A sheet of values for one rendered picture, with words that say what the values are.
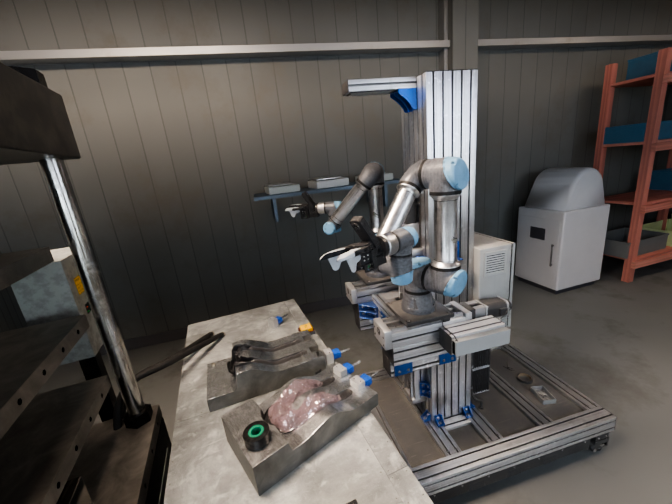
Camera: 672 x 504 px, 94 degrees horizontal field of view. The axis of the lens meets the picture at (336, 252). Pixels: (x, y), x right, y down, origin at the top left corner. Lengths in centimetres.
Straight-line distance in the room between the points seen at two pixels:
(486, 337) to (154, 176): 313
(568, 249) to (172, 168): 423
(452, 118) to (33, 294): 177
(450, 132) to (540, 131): 342
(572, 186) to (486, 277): 258
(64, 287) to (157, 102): 239
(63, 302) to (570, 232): 418
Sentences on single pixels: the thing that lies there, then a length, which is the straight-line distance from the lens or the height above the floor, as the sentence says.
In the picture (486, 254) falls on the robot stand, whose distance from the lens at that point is 169.
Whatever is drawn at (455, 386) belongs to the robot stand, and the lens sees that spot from 203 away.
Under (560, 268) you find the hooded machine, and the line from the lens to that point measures 425.
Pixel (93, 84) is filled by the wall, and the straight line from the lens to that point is 376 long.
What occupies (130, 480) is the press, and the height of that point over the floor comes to 79.
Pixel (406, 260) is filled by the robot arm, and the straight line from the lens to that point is 106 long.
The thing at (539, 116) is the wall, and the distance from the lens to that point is 491.
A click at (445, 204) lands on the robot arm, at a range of 122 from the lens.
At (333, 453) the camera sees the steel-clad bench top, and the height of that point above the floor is 80.
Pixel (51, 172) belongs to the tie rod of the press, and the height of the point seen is 176.
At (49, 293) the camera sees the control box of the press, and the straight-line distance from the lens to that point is 153.
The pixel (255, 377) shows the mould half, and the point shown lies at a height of 89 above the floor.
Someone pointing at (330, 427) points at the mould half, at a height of 86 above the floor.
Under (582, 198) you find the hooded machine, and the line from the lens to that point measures 430.
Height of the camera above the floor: 171
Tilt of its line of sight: 16 degrees down
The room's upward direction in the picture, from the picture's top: 6 degrees counter-clockwise
